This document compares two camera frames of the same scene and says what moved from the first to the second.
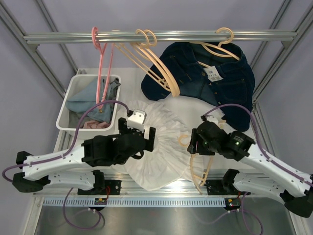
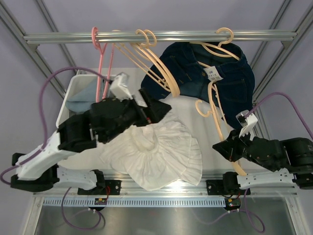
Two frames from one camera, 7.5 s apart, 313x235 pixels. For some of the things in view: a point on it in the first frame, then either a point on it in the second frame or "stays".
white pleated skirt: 170,163 stays
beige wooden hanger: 148,50 stays
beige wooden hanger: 221,124 -> 217,113
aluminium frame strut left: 5,15 stays
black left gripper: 123,129 -> 155,111
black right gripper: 191,149 -> 228,147
